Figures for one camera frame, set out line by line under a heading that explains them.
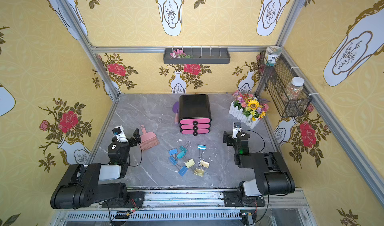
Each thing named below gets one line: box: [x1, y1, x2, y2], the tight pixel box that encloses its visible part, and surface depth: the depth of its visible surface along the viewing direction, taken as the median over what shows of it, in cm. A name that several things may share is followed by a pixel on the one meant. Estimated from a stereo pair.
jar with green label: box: [265, 45, 283, 67], surface depth 87 cm
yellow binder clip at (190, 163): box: [185, 158, 195, 168], surface depth 86 cm
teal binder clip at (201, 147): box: [197, 144, 207, 151], surface depth 92 cm
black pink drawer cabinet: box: [179, 94, 212, 136], surface depth 92 cm
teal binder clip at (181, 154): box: [177, 150, 186, 160], surface depth 89 cm
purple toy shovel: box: [173, 101, 180, 125], surface depth 113 cm
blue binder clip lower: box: [178, 165, 188, 177], surface depth 84 cm
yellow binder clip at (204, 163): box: [200, 159, 210, 168], surface depth 85 cm
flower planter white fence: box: [229, 90, 270, 129], surface depth 96 cm
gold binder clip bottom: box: [194, 168, 204, 177], surface depth 82 cm
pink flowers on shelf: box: [169, 48, 192, 59], surface depth 89 cm
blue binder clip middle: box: [169, 156, 177, 166], surface depth 87 cm
